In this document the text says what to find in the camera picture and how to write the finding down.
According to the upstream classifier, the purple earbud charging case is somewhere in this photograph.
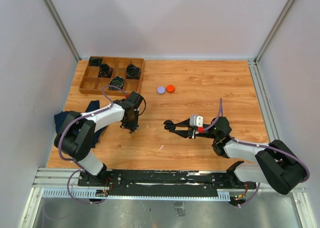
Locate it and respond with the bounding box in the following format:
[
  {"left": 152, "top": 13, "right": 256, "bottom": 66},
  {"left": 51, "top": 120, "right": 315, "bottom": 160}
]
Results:
[{"left": 156, "top": 86, "right": 166, "bottom": 95}]

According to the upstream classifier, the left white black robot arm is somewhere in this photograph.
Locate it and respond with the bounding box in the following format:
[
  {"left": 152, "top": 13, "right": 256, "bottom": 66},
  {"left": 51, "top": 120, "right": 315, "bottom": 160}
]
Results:
[{"left": 54, "top": 92, "right": 147, "bottom": 186}]

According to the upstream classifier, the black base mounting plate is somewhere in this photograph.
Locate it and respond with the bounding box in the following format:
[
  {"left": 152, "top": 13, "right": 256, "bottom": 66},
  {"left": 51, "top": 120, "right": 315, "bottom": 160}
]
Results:
[{"left": 77, "top": 170, "right": 257, "bottom": 198}]

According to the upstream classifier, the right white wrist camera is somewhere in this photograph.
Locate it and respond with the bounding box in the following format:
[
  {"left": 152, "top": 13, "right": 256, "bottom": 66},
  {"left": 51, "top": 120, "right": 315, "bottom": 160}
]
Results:
[{"left": 189, "top": 115, "right": 204, "bottom": 127}]

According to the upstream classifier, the purple cable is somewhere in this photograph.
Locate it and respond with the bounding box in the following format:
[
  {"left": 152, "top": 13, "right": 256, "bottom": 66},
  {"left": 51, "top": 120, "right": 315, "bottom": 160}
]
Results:
[
  {"left": 57, "top": 84, "right": 131, "bottom": 205},
  {"left": 197, "top": 98, "right": 311, "bottom": 209}
]

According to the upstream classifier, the black earbud charging case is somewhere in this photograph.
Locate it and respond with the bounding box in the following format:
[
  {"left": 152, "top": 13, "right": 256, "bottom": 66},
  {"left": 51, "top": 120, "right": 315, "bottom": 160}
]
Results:
[{"left": 163, "top": 120, "right": 176, "bottom": 131}]

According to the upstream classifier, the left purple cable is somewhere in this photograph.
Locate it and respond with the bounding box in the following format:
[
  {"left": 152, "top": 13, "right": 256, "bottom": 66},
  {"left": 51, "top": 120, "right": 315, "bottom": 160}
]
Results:
[{"left": 57, "top": 84, "right": 131, "bottom": 205}]

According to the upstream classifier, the wooden compartment tray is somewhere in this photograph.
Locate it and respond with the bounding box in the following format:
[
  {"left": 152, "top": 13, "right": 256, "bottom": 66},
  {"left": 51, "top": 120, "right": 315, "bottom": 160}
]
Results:
[{"left": 79, "top": 56, "right": 145, "bottom": 96}]

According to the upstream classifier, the dark blue cloth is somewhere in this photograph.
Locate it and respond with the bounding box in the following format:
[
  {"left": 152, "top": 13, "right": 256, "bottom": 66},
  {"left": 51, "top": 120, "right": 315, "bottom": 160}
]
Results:
[{"left": 54, "top": 100, "right": 108, "bottom": 148}]

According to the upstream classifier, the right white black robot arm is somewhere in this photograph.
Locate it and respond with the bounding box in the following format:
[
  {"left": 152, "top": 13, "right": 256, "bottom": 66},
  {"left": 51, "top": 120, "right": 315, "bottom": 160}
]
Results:
[{"left": 164, "top": 115, "right": 310, "bottom": 195}]

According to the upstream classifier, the orange earbud charging case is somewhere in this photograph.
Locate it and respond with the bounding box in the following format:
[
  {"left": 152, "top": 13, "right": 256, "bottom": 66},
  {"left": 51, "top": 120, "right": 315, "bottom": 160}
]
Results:
[{"left": 166, "top": 84, "right": 175, "bottom": 93}]

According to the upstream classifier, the black yellow coiled cable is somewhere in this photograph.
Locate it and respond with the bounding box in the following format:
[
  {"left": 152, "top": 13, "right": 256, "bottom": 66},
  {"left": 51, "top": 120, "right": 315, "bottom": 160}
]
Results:
[{"left": 108, "top": 75, "right": 126, "bottom": 91}]

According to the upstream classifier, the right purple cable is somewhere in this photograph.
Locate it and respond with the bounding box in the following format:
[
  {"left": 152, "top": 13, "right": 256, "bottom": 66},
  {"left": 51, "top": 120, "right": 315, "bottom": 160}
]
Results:
[{"left": 197, "top": 98, "right": 311, "bottom": 209}]

